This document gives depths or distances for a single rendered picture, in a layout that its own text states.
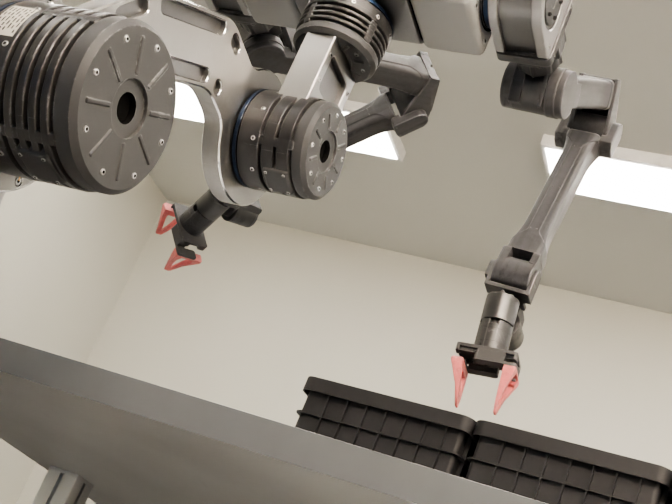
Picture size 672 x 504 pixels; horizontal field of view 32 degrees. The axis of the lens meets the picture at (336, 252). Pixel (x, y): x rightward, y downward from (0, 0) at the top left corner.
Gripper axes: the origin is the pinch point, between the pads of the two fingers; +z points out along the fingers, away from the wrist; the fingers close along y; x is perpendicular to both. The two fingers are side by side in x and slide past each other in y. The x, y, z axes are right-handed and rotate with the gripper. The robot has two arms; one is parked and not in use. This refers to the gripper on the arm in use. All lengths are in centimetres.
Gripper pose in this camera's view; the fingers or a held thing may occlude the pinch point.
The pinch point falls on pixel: (476, 405)
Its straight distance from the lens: 189.4
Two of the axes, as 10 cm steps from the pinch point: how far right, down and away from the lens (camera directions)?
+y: -9.3, -1.5, 3.2
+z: -2.9, 8.5, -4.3
